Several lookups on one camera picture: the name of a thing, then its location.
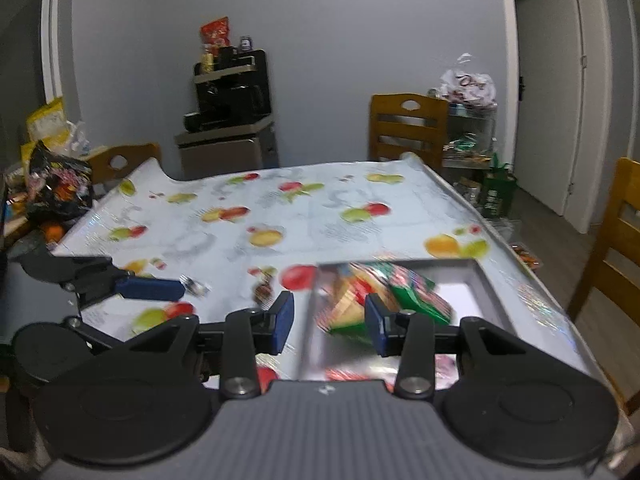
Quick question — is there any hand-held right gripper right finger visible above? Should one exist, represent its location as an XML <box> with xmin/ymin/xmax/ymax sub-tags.
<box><xmin>365</xmin><ymin>294</ymin><xmax>531</xmax><ymax>402</ymax></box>

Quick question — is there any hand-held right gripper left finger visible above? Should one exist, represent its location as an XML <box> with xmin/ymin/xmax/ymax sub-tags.
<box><xmin>120</xmin><ymin>291</ymin><xmax>296</xmax><ymax>402</ymax></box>

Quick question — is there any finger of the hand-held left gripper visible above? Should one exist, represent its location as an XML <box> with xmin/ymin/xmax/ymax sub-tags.
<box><xmin>19</xmin><ymin>252</ymin><xmax>186</xmax><ymax>312</ymax></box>
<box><xmin>62</xmin><ymin>316</ymin><xmax>132</xmax><ymax>346</ymax></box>

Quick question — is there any green cracker bag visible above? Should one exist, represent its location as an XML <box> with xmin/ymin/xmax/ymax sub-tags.
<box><xmin>317</xmin><ymin>262</ymin><xmax>455</xmax><ymax>346</ymax></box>

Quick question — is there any white cardboard box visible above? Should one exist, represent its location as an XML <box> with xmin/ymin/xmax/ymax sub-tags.
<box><xmin>297</xmin><ymin>259</ymin><xmax>518</xmax><ymax>391</ymax></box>

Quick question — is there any fruit print tablecloth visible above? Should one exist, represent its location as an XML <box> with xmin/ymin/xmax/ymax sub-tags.
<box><xmin>50</xmin><ymin>152</ymin><xmax>626</xmax><ymax>431</ymax></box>

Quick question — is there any wooden chair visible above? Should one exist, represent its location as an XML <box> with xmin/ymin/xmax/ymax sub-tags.
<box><xmin>369</xmin><ymin>93</ymin><xmax>450</xmax><ymax>173</ymax></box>
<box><xmin>86</xmin><ymin>142</ymin><xmax>162</xmax><ymax>196</ymax></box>
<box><xmin>567</xmin><ymin>157</ymin><xmax>640</xmax><ymax>406</ymax></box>

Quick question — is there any black noodle bag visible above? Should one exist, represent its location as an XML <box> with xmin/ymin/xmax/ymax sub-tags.
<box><xmin>24</xmin><ymin>140</ymin><xmax>95</xmax><ymax>223</ymax></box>

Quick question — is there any grey cabinet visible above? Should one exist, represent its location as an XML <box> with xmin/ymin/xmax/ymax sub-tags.
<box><xmin>174</xmin><ymin>115</ymin><xmax>280</xmax><ymax>181</ymax></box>

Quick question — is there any clear plastic bag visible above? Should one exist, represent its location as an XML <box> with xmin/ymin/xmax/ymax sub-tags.
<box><xmin>65</xmin><ymin>120</ymin><xmax>92</xmax><ymax>156</ymax></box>

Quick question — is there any green shopping bag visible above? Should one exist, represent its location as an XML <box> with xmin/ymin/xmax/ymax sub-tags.
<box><xmin>477</xmin><ymin>152</ymin><xmax>518</xmax><ymax>218</ymax></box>

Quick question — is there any yellow snack bag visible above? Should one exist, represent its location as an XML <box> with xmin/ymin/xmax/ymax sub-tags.
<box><xmin>26</xmin><ymin>97</ymin><xmax>68</xmax><ymax>143</ymax></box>

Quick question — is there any black coffee machine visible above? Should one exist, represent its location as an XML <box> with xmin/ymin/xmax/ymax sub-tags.
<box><xmin>182</xmin><ymin>47</ymin><xmax>273</xmax><ymax>133</ymax></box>

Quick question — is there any metal shelf rack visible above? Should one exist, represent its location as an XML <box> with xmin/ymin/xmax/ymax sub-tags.
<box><xmin>427</xmin><ymin>89</ymin><xmax>500</xmax><ymax>196</ymax></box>

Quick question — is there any white plastic bag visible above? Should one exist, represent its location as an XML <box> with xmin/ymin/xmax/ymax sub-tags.
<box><xmin>439</xmin><ymin>52</ymin><xmax>498</xmax><ymax>106</ymax></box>

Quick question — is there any red snack bag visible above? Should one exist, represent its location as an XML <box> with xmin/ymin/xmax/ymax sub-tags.
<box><xmin>200</xmin><ymin>16</ymin><xmax>232</xmax><ymax>56</ymax></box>

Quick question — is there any white door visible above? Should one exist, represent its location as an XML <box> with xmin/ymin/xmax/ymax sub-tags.
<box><xmin>515</xmin><ymin>0</ymin><xmax>601</xmax><ymax>233</ymax></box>

